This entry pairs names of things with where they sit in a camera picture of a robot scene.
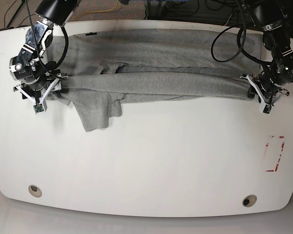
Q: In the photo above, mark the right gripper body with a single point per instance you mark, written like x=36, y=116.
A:
x=41, y=88

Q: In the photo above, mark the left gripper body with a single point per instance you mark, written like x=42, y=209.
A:
x=264, y=86

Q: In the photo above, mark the grey t-shirt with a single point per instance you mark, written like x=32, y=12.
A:
x=109, y=69

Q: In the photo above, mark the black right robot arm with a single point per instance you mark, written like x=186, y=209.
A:
x=28, y=66

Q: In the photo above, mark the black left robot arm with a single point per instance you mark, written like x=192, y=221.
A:
x=267, y=16

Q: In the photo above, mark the red tape marking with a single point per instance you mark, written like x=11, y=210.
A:
x=273, y=153

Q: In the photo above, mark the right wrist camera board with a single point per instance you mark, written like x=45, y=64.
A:
x=40, y=107

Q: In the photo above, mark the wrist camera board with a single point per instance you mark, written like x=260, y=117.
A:
x=40, y=107
x=267, y=108

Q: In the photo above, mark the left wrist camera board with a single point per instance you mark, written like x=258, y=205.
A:
x=267, y=108

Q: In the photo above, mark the left table cable grommet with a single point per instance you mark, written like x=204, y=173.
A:
x=35, y=191

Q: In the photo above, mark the table cable grommet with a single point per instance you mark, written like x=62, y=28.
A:
x=35, y=191
x=249, y=201

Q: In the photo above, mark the right table cable grommet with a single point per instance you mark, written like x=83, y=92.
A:
x=249, y=201

